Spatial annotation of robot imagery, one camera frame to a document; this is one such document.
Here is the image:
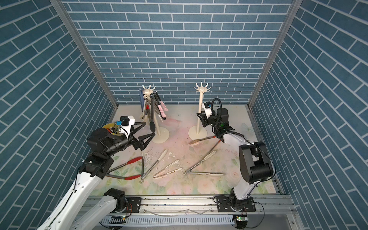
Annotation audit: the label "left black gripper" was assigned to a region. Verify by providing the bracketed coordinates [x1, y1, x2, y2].
[103, 122, 154, 157]

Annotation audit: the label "cream utensil rack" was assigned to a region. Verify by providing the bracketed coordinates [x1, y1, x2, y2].
[139, 85, 170, 144]
[188, 82, 211, 140]

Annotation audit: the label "black steel tongs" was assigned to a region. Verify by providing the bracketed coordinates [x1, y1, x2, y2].
[148, 92, 160, 133]

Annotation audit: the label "blue cream tongs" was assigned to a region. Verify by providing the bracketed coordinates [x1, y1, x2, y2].
[139, 89, 145, 112]

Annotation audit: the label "steel tongs cream tips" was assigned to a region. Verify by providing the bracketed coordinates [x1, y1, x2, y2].
[141, 96, 150, 122]

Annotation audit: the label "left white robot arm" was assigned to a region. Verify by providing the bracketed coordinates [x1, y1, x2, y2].
[39, 116, 155, 230]

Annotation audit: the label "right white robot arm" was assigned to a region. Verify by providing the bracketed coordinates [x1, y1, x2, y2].
[196, 98, 276, 211]

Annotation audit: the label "steel tongs white tips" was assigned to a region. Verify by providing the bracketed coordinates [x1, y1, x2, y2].
[140, 149, 168, 184]

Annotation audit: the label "red tipped steel tongs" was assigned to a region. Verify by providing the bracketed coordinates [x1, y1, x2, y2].
[106, 156, 143, 181]

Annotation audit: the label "small white tongs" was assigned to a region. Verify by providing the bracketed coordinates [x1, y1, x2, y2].
[153, 159, 183, 179]

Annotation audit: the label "steel tongs cream ends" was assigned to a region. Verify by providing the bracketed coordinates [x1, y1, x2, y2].
[182, 150, 225, 177]

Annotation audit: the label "yellow cup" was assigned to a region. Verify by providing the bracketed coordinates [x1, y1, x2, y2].
[103, 123, 118, 135]

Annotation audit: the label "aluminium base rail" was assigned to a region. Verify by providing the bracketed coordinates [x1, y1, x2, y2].
[97, 195, 302, 230]

